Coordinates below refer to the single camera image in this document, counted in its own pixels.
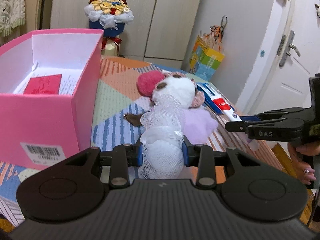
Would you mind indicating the red envelope card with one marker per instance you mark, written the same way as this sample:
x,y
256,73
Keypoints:
x,y
44,85

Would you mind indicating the white printed paper sheet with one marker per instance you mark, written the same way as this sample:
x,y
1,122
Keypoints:
x,y
70,78

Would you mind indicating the silver door handle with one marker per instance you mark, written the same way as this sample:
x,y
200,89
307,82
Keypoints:
x,y
285,46

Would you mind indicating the cream green knitted cardigan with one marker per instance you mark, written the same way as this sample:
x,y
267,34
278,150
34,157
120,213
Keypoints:
x,y
12,15

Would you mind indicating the white plush toy pink hat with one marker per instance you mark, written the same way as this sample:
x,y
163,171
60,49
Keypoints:
x,y
142,81

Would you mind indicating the beige wardrobe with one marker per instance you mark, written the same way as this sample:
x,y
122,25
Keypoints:
x,y
156,31

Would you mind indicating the person's right hand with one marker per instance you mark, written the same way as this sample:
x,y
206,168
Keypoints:
x,y
304,172

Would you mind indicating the cream gift box red ribbon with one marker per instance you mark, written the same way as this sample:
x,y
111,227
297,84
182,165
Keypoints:
x,y
111,46

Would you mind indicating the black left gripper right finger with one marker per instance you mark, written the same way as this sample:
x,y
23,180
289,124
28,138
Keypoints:
x,y
189,153

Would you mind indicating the small plush toy on door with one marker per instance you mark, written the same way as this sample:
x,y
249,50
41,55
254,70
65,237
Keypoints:
x,y
317,10

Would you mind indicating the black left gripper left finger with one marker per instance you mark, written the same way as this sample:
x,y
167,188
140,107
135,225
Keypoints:
x,y
135,154

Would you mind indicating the white door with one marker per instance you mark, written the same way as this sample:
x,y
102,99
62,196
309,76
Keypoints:
x,y
288,83

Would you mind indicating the yellow flower bouquet blue wrap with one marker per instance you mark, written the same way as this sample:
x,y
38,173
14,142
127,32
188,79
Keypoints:
x,y
110,16

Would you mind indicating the red white toothpaste tube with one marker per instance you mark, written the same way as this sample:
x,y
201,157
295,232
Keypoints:
x,y
233,117

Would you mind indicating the colourful paper gift bag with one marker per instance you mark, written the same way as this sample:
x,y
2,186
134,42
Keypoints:
x,y
204,60

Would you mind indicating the purple fluffy cloth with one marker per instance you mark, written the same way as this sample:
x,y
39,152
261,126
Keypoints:
x,y
199,125

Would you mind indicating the blue white toothpaste carton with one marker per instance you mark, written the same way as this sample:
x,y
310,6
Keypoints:
x,y
209,93

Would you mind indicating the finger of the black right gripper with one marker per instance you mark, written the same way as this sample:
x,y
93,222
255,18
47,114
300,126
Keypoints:
x,y
276,129
270,115

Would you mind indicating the pink floral fabric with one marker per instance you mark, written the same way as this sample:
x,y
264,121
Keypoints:
x,y
181,88

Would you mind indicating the pink cardboard storage box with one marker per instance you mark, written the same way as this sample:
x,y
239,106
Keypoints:
x,y
39,130

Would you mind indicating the white mesh bath sponge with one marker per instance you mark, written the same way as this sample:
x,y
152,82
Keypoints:
x,y
162,139

